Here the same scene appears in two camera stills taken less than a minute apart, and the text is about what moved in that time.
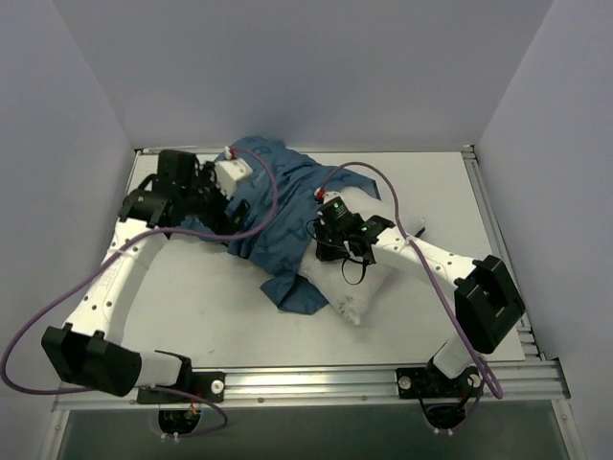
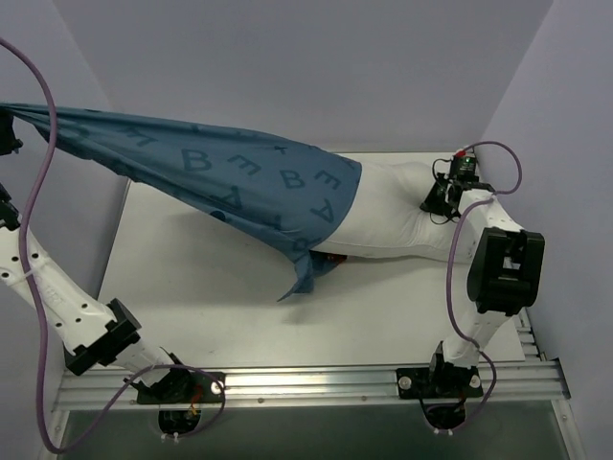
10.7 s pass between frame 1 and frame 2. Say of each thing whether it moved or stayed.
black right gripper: moved
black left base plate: stayed
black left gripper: moved
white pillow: moved
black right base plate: stayed
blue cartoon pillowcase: moved
